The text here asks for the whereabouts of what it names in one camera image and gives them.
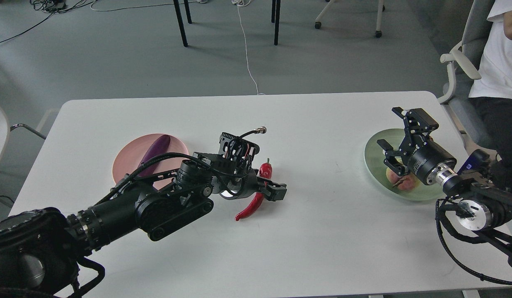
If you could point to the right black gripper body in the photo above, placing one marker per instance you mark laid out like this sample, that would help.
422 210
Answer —
429 162

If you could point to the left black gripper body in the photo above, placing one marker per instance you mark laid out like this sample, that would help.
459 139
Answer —
236 188

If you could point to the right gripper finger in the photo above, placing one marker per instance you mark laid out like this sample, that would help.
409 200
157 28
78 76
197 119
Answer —
391 156
418 125

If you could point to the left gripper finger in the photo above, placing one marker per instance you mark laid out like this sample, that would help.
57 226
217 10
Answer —
271 190

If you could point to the red chili pepper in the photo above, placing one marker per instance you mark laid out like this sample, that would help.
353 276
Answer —
264 171

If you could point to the yellow green apple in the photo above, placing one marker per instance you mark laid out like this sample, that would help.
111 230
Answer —
405 183

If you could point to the purple eggplant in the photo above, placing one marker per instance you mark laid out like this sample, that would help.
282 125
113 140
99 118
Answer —
159 147

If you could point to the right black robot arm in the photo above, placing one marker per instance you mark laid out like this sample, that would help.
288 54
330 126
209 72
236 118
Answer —
473 209

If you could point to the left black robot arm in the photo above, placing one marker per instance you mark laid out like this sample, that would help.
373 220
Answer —
43 251

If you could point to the light green plate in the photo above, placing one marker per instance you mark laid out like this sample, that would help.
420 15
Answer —
374 159

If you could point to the grey office chair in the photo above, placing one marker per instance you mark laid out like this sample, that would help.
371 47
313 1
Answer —
463 62

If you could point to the person in white shirt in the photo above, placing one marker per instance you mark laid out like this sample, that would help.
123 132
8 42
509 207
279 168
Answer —
492 94

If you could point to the pink plate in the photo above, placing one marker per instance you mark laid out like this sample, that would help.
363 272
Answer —
129 157

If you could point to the white rolling chair base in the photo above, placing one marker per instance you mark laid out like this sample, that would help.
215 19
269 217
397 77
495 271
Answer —
329 3

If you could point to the black table legs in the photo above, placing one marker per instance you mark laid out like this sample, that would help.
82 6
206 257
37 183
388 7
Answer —
275 19

